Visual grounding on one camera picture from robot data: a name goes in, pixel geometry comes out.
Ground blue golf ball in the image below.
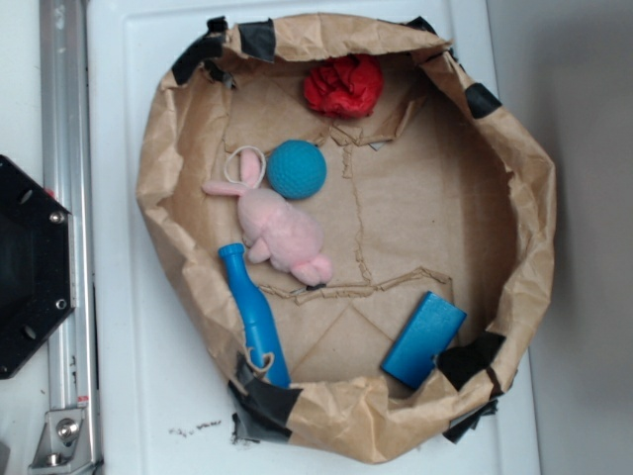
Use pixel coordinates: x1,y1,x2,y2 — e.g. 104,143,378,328
267,140,327,200

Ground metal corner bracket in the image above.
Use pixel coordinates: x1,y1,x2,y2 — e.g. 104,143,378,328
28,408,95,474

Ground aluminium extrusion rail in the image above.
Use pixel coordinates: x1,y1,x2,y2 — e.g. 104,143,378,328
38,0,103,475

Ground brown paper bag bin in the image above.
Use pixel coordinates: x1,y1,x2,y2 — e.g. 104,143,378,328
136,13,556,463

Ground blue plastic bottle toy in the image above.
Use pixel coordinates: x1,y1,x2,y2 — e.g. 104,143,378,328
218,243,291,388

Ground blue rectangular block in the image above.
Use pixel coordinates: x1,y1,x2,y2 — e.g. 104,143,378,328
381,292,467,390

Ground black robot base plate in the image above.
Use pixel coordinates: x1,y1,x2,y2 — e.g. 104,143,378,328
0,155,74,380

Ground red crumpled tissue ball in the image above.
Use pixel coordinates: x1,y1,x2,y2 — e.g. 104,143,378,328
304,54,385,119

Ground pink plush bunny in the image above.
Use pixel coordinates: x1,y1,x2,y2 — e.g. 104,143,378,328
202,145,333,287

